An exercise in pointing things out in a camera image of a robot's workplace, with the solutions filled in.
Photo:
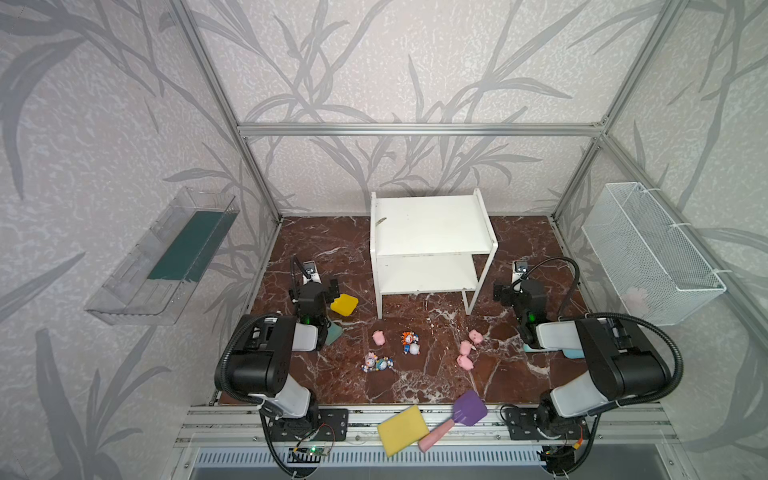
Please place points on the white two-tier shelf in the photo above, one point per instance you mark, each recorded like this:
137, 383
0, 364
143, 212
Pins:
433, 244

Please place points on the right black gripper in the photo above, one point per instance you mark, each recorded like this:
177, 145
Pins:
516, 292

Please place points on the pink hooded Doraemon figure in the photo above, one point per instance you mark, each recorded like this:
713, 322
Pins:
370, 363

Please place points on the clear plastic wall bin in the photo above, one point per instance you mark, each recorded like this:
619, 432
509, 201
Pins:
153, 284

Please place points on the white wire mesh basket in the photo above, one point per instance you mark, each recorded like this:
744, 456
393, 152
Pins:
640, 245

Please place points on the green circuit board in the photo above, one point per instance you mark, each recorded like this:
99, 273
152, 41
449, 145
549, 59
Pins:
310, 454

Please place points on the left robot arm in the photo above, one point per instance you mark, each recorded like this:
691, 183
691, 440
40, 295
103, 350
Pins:
255, 364

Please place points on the yellow sponge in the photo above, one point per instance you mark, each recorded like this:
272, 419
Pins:
402, 430

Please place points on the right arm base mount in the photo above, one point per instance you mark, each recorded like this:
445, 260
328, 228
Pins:
528, 423

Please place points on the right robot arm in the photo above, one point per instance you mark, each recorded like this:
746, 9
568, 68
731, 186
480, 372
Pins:
629, 360

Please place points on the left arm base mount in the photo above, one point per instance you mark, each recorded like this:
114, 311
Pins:
325, 424

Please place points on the purple pink toy shovel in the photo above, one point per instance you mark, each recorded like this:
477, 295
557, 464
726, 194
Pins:
467, 410

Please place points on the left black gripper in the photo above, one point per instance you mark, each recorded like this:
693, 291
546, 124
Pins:
314, 289

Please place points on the pink toy in basket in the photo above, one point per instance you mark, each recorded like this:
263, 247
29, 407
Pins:
635, 301

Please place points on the yellow toy shovel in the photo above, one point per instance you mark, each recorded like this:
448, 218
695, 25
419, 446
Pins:
344, 305

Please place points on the light blue toy shovel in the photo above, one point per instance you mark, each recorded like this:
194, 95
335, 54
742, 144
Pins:
573, 354

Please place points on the green sponge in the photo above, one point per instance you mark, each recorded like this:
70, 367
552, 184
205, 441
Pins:
334, 333

